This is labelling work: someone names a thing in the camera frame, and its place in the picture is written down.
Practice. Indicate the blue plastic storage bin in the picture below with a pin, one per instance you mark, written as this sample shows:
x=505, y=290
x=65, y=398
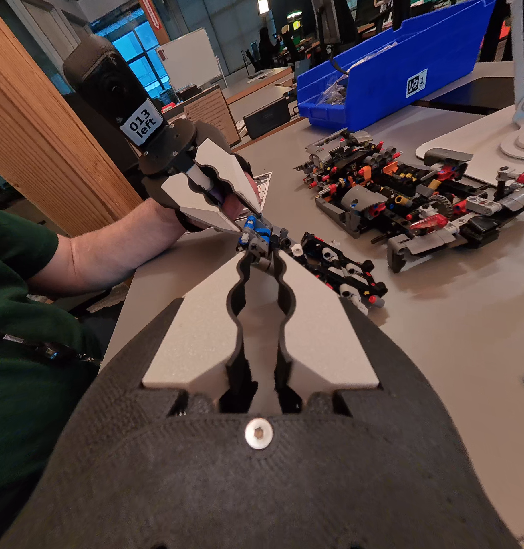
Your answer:
x=386, y=73

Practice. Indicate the person's left forearm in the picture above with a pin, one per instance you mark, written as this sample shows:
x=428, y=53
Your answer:
x=116, y=248

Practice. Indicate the person's green shirt torso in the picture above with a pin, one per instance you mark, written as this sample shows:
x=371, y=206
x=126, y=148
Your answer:
x=21, y=386

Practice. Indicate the white monitor stand post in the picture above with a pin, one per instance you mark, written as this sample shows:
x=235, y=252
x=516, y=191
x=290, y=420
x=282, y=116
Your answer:
x=523, y=64

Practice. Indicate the clear plastic bags of parts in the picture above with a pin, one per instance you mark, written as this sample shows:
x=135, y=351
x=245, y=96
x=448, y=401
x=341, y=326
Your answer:
x=335, y=92

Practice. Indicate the white monitor stand base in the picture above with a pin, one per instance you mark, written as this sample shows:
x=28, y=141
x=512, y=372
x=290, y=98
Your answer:
x=481, y=150

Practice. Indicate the black monitor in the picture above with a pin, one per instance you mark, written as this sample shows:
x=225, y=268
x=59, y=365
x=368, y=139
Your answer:
x=333, y=21

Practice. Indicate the small black blue lego assembly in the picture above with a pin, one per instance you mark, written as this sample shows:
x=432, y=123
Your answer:
x=330, y=266

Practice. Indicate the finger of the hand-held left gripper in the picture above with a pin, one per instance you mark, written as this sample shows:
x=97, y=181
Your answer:
x=223, y=165
x=189, y=195

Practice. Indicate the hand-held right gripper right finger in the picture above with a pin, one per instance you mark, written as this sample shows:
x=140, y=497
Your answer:
x=326, y=339

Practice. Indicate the orange hanging sign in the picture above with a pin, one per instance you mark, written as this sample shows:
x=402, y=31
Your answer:
x=150, y=13

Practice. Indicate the person's left hand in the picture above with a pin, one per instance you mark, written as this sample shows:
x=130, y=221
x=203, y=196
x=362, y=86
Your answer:
x=233, y=206

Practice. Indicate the framed printed notice board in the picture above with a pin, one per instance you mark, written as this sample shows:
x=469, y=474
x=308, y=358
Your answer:
x=212, y=113

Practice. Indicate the black power adapter box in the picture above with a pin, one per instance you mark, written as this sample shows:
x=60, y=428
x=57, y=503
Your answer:
x=266, y=116

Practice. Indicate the lego instruction booklet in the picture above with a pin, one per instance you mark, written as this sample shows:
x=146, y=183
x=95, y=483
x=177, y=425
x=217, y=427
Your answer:
x=264, y=186

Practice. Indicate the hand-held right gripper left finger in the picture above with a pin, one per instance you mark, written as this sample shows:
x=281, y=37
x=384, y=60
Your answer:
x=193, y=334

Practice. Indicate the wooden pillar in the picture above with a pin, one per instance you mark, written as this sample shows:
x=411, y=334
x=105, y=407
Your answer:
x=43, y=141

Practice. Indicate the blue lit window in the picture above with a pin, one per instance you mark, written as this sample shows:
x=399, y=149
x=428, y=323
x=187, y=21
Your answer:
x=135, y=51

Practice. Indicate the white whiteboard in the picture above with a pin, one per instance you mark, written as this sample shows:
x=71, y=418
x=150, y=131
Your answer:
x=189, y=58

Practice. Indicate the large lego car chassis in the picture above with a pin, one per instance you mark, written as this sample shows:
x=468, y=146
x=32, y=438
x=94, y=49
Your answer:
x=373, y=197

